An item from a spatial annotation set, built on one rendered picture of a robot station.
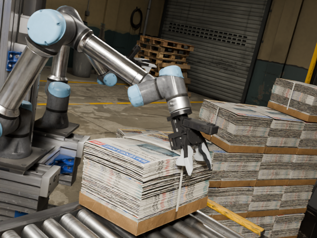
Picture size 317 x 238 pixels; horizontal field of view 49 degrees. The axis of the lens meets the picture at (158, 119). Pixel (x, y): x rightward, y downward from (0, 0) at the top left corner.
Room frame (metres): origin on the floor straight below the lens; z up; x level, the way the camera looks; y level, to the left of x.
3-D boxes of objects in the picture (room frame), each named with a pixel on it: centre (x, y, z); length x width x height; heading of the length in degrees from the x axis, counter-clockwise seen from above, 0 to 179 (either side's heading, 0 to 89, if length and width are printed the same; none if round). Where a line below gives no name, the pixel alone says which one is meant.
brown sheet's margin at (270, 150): (2.37, -0.73, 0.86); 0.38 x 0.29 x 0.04; 30
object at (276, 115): (2.36, -0.73, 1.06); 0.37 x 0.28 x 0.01; 30
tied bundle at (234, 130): (2.23, -0.48, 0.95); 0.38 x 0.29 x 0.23; 30
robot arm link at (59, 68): (2.00, 0.62, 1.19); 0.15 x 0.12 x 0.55; 24
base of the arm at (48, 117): (1.88, 0.56, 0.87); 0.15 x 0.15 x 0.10
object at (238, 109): (2.23, -0.48, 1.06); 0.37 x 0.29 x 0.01; 30
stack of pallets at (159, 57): (8.99, 0.22, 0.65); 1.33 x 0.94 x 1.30; 145
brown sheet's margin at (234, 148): (2.23, -0.48, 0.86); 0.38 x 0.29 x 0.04; 30
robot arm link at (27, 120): (1.38, 0.58, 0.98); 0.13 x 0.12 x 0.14; 172
